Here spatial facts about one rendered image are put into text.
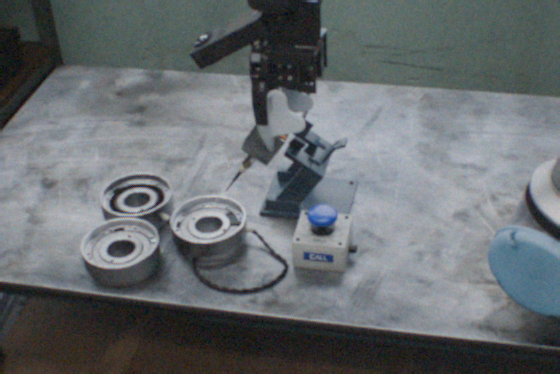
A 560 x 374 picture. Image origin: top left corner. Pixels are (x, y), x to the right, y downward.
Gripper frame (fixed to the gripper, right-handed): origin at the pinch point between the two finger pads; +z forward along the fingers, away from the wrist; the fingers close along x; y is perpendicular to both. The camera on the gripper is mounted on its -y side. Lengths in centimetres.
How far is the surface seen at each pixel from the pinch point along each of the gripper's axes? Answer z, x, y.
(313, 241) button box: 12.1, -6.0, 6.8
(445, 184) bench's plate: 16.6, 15.7, 22.4
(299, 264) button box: 15.8, -6.7, 4.9
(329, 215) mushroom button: 9.2, -3.8, 8.5
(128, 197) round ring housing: 14.1, 1.4, -22.4
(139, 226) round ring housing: 13.5, -5.4, -18.0
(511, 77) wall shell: 75, 159, 36
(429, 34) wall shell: 62, 158, 9
